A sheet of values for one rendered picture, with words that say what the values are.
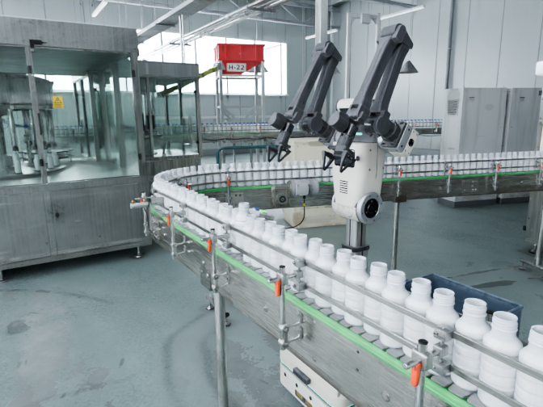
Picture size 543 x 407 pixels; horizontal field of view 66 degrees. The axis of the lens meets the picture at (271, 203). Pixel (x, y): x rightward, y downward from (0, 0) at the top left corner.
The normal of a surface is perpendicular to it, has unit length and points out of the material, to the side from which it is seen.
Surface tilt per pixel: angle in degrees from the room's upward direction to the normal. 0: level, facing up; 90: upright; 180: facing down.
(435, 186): 90
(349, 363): 90
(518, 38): 90
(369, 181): 101
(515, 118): 90
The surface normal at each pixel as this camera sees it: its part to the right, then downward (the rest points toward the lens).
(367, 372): -0.85, 0.12
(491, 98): 0.24, 0.20
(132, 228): 0.53, 0.17
